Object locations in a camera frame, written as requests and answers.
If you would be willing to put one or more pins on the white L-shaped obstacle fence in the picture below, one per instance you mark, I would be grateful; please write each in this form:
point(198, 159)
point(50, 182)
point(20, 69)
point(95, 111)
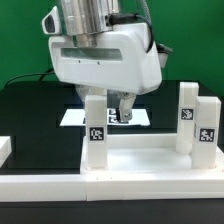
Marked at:
point(114, 186)

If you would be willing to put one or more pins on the fiducial marker sheet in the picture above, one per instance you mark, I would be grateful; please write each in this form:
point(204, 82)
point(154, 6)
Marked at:
point(76, 117)

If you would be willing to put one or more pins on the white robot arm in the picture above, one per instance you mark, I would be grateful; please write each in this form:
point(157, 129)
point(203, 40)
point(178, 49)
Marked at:
point(93, 44)

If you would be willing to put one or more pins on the white desk tabletop panel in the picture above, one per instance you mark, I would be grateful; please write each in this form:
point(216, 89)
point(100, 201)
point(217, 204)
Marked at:
point(141, 153)

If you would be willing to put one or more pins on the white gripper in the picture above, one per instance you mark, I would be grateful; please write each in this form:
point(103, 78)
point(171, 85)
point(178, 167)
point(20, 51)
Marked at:
point(121, 61)

